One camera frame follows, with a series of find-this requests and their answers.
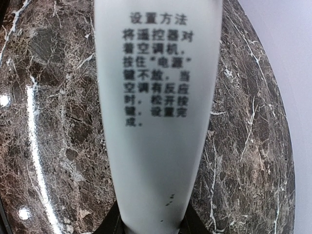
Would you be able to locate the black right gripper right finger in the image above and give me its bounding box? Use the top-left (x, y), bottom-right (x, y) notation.
top-left (179, 203), bottom-right (211, 234)

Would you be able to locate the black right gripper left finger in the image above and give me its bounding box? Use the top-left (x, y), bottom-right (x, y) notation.
top-left (97, 202), bottom-right (124, 234)

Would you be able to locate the white remote control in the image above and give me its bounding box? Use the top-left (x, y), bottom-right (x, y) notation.
top-left (94, 0), bottom-right (223, 234)

